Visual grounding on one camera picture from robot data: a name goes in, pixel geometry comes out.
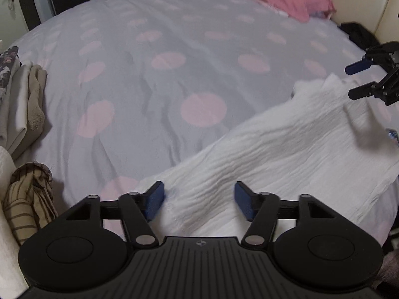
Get cream door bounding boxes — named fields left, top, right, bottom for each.
left=0, top=0, right=30, bottom=53

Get bed with polka dot sheet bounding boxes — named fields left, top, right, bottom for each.
left=0, top=0, right=399, bottom=250

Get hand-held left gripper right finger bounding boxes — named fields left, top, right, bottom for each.
left=234, top=181, right=336, bottom=250

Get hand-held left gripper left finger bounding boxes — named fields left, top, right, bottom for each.
left=66, top=181, right=165, bottom=250

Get white textured cloth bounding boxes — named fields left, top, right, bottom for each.
left=0, top=146, right=27, bottom=293

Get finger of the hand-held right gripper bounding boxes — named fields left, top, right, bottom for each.
left=345, top=41, right=399, bottom=76
left=348, top=68, right=399, bottom=106

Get beige folded garment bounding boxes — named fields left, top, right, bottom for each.
left=26, top=65, right=47, bottom=131

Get beige striped cloth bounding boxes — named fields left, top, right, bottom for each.
left=2, top=162, right=58, bottom=246

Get white muslin garment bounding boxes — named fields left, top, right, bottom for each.
left=137, top=73, right=399, bottom=243

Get black garment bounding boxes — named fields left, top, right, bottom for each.
left=339, top=22, right=381, bottom=50

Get cream folded garment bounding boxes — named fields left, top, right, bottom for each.
left=0, top=64, right=33, bottom=159

